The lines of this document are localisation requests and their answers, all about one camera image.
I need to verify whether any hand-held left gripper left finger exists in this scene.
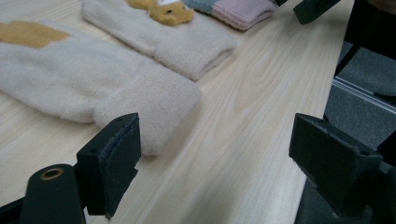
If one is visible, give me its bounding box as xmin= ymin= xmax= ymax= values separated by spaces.
xmin=76 ymin=112 xmax=142 ymax=220

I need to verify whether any black metal stand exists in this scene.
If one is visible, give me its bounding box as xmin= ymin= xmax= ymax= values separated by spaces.
xmin=333 ymin=0 xmax=396 ymax=77

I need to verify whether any beige bear glove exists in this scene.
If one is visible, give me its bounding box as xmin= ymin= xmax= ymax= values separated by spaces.
xmin=81 ymin=0 xmax=237 ymax=82
xmin=0 ymin=20 xmax=203 ymax=157

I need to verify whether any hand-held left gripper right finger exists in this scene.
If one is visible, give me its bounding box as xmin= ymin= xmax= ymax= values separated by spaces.
xmin=288 ymin=113 xmax=384 ymax=218

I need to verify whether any silver floor rail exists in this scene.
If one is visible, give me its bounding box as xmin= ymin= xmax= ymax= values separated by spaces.
xmin=331 ymin=77 xmax=396 ymax=115

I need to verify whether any grey and pink glove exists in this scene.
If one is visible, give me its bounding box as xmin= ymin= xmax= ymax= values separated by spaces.
xmin=181 ymin=0 xmax=279 ymax=32

